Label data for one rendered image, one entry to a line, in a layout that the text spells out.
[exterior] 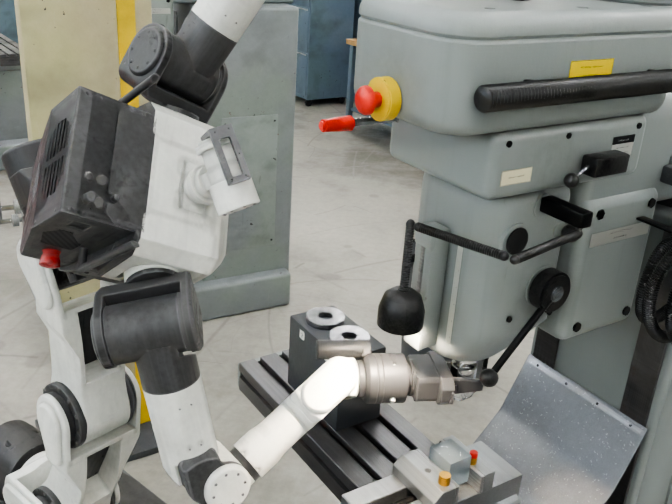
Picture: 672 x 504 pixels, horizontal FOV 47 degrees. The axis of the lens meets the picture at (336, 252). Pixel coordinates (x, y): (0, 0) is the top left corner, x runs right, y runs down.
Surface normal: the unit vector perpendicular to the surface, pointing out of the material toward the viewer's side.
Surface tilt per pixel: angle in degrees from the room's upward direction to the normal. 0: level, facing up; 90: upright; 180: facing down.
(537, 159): 90
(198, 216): 58
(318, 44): 90
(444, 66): 90
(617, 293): 90
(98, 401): 81
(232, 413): 0
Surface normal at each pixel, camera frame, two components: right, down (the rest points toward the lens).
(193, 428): 0.52, 0.21
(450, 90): -0.30, 0.36
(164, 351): 0.14, 0.31
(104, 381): 0.74, 0.38
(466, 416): 0.06, -0.91
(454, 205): -0.83, 0.18
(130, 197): 0.67, -0.22
